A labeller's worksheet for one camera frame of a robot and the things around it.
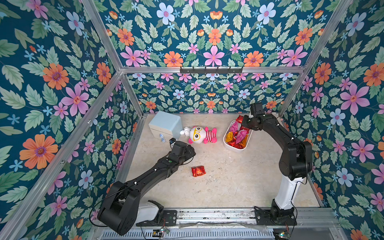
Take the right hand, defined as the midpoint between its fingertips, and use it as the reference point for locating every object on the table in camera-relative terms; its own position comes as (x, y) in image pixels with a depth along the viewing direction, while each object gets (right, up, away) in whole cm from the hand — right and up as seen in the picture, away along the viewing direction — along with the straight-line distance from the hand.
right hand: (244, 121), depth 96 cm
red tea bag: (-30, -30, -8) cm, 43 cm away
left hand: (-34, -18, -8) cm, 39 cm away
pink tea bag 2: (-2, -10, +2) cm, 10 cm away
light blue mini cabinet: (-51, -4, -1) cm, 52 cm away
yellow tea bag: (-10, -10, 0) cm, 14 cm away
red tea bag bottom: (-4, -16, 0) cm, 16 cm away
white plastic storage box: (+5, -10, +3) cm, 11 cm away
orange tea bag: (+1, -13, +3) cm, 14 cm away
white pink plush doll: (-30, -9, +3) cm, 31 cm away
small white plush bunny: (-39, -7, +8) cm, 41 cm away
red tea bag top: (-2, +2, +2) cm, 3 cm away
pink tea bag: (-4, -4, +9) cm, 10 cm away
